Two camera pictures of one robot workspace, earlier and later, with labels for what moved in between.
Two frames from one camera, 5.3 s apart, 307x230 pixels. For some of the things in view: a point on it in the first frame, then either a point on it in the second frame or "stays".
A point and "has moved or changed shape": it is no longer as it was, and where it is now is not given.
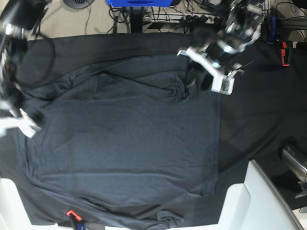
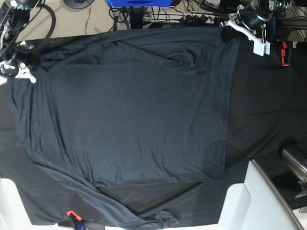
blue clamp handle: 272,36 stays
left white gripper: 23,122 to 23,72
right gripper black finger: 194,74 to 228,34
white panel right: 255,204 stays
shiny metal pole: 299,164 stays
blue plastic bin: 139,3 stays
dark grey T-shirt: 127,141 has moved or changed shape
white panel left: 13,215 stays
